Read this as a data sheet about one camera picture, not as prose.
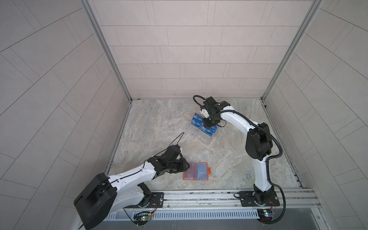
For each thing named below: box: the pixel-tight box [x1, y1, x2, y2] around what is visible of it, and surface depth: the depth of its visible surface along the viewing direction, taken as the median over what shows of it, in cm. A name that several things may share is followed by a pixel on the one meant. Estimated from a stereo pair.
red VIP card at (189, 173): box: [184, 161, 196, 180], surface depth 80 cm
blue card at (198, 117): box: [193, 113, 204, 123], surface depth 96 cm
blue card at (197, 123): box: [190, 117, 204, 129], surface depth 96 cm
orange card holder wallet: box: [182, 161, 212, 181], surface depth 81 cm
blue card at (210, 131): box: [201, 125, 219, 137], surface depth 91 cm
